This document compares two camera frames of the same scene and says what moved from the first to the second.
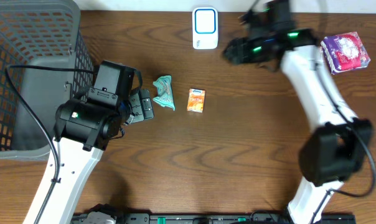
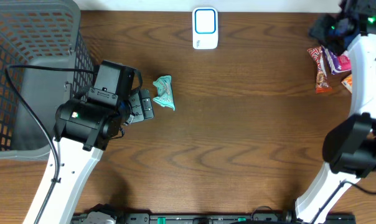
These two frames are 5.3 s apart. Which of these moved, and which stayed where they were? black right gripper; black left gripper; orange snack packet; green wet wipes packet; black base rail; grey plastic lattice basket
Moved: orange snack packet; black right gripper
Stayed: grey plastic lattice basket; black base rail; black left gripper; green wet wipes packet
